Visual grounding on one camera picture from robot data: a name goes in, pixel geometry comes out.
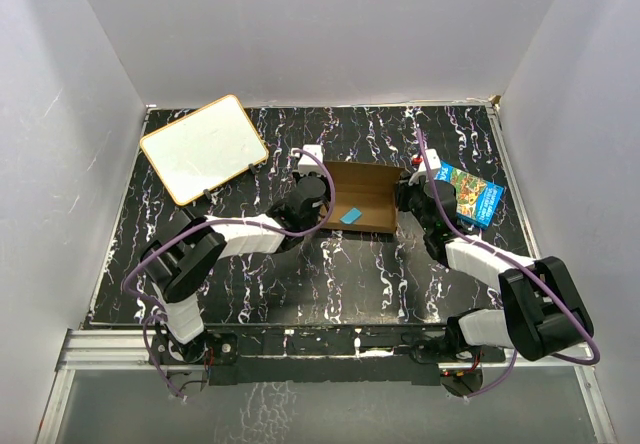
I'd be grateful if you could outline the small blue eraser block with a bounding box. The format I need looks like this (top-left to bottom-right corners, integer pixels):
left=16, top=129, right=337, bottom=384
left=340, top=207, right=362, bottom=225

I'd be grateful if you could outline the brown cardboard paper box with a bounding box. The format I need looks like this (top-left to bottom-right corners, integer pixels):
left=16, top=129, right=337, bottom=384
left=323, top=161, right=404, bottom=234

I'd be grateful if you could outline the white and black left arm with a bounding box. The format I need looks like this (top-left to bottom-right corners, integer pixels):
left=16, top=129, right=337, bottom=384
left=136, top=174, right=336, bottom=363

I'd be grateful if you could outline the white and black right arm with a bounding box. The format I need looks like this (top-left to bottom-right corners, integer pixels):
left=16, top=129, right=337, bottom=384
left=395, top=172, right=594, bottom=362

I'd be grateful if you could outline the blue treehouse book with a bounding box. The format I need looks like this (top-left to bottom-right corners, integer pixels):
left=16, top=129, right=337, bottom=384
left=436, top=161, right=504, bottom=229

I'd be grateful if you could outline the small black marker clip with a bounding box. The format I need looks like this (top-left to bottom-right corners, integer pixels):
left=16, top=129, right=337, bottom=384
left=248, top=163, right=265, bottom=174

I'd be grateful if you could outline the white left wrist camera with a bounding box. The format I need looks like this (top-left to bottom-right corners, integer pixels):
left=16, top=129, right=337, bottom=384
left=292, top=144, right=325, bottom=177

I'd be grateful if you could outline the white board with wooden frame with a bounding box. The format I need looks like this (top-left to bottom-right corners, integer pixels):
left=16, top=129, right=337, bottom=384
left=140, top=94, right=269, bottom=206

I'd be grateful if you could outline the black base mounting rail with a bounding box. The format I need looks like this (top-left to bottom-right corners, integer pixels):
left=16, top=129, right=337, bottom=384
left=149, top=324, right=506, bottom=391

